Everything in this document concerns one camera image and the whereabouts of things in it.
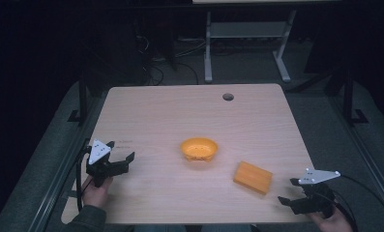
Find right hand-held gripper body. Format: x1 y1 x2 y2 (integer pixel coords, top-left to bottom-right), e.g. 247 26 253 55
290 167 341 218

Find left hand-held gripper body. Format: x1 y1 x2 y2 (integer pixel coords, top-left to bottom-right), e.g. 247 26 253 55
85 138 130 189

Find person's right hand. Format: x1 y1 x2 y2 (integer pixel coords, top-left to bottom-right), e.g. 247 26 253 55
310 208 355 232

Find person's left hand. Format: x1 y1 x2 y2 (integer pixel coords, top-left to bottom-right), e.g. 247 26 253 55
82 176 114 209

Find orange rectangular block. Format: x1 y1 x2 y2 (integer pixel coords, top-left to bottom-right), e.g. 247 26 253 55
233 160 274 196

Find black metal stand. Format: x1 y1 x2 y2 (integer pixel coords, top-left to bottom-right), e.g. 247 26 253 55
341 68 369 128
67 68 91 126

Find orange plastic bowl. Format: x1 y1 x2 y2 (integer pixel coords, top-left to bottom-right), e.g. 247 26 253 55
180 137 220 163

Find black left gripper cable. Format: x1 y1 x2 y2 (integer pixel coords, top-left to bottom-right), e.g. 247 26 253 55
75 146 92 213

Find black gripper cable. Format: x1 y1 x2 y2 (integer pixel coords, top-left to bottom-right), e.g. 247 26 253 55
75 146 92 213
336 174 384 232

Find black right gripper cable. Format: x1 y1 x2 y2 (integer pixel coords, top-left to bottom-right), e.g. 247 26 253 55
336 174 384 232

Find cables on floor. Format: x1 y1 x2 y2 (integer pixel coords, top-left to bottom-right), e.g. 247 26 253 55
133 33 207 86

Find white metal table frame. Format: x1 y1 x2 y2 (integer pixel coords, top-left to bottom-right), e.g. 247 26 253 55
203 9 298 84

